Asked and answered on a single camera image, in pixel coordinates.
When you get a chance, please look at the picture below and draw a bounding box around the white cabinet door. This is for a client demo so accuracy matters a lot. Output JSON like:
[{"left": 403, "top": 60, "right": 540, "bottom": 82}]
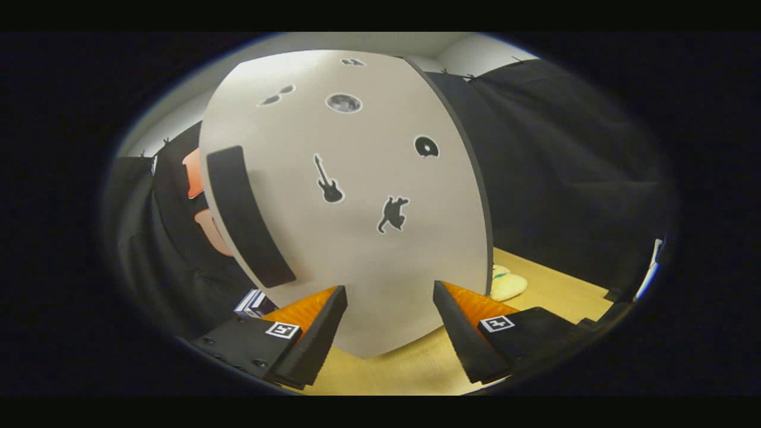
[{"left": 199, "top": 50, "right": 489, "bottom": 359}]

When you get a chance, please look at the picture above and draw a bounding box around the black door handle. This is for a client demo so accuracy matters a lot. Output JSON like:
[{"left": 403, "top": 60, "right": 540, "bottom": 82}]
[{"left": 206, "top": 145, "right": 297, "bottom": 289}]

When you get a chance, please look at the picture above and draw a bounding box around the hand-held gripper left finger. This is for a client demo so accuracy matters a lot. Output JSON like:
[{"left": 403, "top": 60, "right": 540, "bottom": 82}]
[{"left": 189, "top": 285, "right": 348, "bottom": 391}]

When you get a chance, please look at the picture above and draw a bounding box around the black backdrop cloth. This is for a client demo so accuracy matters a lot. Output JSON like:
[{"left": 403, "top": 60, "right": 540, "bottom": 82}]
[{"left": 104, "top": 56, "right": 672, "bottom": 339}]

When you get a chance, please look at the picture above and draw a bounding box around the dark blue book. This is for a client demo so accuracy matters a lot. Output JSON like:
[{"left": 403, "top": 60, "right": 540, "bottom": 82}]
[
  {"left": 234, "top": 289, "right": 259, "bottom": 317},
  {"left": 247, "top": 290, "right": 278, "bottom": 319}
]

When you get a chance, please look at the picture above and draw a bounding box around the white power strip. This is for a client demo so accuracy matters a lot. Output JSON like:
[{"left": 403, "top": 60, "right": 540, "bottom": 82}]
[{"left": 635, "top": 238, "right": 663, "bottom": 301}]

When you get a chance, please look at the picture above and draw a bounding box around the pale yellow soft object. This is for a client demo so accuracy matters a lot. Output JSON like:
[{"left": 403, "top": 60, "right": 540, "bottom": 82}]
[{"left": 490, "top": 265, "right": 529, "bottom": 302}]

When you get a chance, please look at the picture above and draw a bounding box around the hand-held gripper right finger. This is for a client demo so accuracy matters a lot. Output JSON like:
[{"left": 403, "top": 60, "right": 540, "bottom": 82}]
[{"left": 433, "top": 281, "right": 595, "bottom": 384}]

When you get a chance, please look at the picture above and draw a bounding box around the dark grey cabinet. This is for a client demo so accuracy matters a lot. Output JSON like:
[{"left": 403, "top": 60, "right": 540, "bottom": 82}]
[{"left": 403, "top": 55, "right": 495, "bottom": 298}]

